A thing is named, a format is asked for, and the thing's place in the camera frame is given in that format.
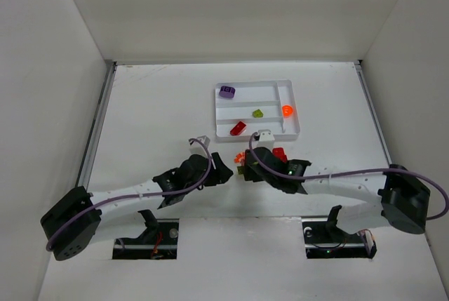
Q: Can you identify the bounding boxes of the purple round lego brick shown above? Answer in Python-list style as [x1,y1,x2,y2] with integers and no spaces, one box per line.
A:
[218,85,236,99]

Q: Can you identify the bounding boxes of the large red lego block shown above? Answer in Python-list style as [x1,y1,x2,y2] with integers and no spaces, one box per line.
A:
[272,147,288,163]

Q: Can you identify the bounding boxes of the small red lego brick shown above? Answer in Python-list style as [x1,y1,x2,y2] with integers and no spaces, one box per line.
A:
[229,121,247,136]

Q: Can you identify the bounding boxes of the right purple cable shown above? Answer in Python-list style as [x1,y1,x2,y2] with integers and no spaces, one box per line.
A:
[248,132,449,220]

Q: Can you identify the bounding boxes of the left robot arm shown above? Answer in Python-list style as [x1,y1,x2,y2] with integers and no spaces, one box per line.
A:
[40,152,233,261]

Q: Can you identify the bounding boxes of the small lime green lego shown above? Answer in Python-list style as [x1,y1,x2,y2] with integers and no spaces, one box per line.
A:
[252,109,264,118]

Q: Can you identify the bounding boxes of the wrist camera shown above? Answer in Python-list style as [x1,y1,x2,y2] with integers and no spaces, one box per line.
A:
[255,129,274,142]
[189,135,210,148]

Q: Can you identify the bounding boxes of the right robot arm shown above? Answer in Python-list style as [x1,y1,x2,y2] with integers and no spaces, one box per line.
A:
[243,147,430,234]

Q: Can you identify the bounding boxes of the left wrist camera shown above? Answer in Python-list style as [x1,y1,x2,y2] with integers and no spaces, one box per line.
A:
[189,135,210,148]

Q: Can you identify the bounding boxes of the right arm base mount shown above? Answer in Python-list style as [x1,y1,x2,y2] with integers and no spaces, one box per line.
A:
[302,205,377,260]

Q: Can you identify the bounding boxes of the orange round lego piece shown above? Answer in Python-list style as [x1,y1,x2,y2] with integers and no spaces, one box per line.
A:
[281,105,294,118]

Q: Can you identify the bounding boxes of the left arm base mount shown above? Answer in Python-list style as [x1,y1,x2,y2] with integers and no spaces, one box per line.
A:
[112,210,180,260]

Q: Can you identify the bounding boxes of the red and green lego stack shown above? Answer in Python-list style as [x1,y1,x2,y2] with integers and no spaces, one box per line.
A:
[237,166,245,175]

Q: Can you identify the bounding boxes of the orange flower lego piece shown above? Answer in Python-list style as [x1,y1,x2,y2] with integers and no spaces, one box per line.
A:
[234,152,246,165]

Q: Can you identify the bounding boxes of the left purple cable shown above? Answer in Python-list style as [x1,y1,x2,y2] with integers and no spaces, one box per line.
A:
[47,138,213,253]

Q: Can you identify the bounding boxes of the white divided sorting tray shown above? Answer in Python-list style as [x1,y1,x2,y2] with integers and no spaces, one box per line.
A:
[215,80,300,142]

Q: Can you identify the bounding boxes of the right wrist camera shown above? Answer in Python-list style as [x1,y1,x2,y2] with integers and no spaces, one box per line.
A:
[255,129,274,142]

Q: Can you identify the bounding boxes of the purple cable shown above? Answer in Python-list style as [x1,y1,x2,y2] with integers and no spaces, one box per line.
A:
[47,138,213,253]
[248,132,449,220]

